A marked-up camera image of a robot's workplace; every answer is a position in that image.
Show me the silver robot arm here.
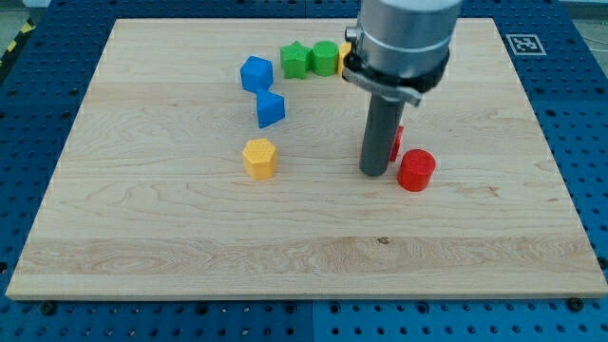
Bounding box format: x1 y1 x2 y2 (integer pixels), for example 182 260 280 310
342 0 463 106

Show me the blue triangular prism block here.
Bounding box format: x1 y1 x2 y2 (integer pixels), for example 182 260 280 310
256 89 285 128

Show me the yellow hexagon block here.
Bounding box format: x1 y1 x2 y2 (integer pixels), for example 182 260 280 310
242 138 277 181

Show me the light wooden board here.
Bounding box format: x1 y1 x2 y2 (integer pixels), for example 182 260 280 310
7 18 607 300

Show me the green star block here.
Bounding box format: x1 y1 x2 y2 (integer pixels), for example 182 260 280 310
279 41 313 80

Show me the red block behind rod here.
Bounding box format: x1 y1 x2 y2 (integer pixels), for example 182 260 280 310
389 125 404 162

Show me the yellow block behind arm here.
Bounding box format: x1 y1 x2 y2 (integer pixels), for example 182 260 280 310
336 42 352 75

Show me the green cylinder block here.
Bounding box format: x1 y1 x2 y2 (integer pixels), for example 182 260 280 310
312 41 338 77

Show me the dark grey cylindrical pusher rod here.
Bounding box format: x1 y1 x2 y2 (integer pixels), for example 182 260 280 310
359 94 405 177

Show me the red cylinder block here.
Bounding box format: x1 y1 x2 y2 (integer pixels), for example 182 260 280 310
397 149 436 192

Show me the blue cube block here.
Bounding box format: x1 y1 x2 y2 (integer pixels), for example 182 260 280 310
240 55 274 93

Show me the white fiducial marker tag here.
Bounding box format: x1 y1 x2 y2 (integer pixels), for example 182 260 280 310
505 33 546 56

